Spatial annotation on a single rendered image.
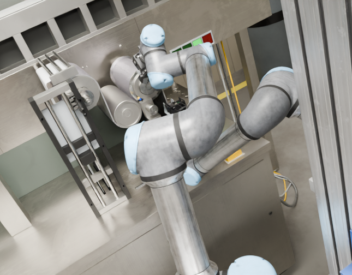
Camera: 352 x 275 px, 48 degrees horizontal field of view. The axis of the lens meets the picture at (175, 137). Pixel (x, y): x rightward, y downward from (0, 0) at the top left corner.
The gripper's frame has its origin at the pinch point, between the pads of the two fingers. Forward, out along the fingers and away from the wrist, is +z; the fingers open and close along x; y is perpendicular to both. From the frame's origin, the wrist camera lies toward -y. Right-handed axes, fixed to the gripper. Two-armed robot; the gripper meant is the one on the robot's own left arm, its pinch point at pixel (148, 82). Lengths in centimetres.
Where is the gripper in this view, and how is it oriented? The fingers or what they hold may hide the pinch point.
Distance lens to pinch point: 158.3
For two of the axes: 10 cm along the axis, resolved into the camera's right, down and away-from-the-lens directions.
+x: -8.4, 4.8, -2.5
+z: -1.4, 2.5, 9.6
